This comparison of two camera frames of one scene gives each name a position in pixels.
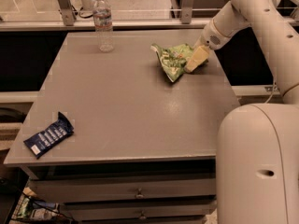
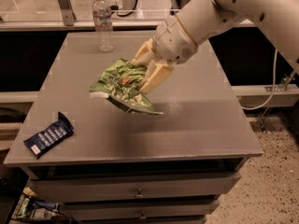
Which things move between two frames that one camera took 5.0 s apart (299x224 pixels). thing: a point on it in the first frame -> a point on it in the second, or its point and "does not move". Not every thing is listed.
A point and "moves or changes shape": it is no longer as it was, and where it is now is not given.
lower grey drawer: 143,211 does not move
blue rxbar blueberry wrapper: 44,140 does not move
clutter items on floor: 33,209 does not move
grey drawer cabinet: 144,147 does not move
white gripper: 209,40 -> 174,40
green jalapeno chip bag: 174,59 moves or changes shape
